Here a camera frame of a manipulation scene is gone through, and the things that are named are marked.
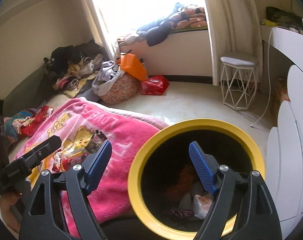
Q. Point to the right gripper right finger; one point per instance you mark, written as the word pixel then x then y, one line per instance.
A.
pixel 242 206

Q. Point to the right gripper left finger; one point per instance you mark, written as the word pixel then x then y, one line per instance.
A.
pixel 44 216

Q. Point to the trash inside bin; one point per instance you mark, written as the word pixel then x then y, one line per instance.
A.
pixel 188 196

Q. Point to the yellow rim trash bin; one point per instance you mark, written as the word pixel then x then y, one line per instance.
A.
pixel 162 180

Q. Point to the left hand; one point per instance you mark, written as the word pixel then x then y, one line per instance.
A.
pixel 7 200

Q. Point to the red pillow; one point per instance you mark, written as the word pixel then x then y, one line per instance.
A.
pixel 26 122

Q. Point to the white rounded cabinet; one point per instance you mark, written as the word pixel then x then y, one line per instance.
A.
pixel 284 161

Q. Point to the pink bear blanket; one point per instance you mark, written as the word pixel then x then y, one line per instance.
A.
pixel 127 132

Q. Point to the clothes pile on bed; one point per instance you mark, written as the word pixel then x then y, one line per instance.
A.
pixel 72 69

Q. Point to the floral laundry basket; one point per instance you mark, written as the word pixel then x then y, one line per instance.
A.
pixel 114 85

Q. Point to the red plastic bag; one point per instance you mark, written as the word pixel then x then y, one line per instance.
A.
pixel 155 85

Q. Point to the orange bag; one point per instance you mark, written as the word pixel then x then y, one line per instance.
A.
pixel 133 66

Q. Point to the cream curtain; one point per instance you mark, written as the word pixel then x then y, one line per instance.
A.
pixel 233 26

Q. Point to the clothes on window sill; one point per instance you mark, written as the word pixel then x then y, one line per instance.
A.
pixel 183 18

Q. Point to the white wire stool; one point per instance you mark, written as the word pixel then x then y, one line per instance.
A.
pixel 238 80

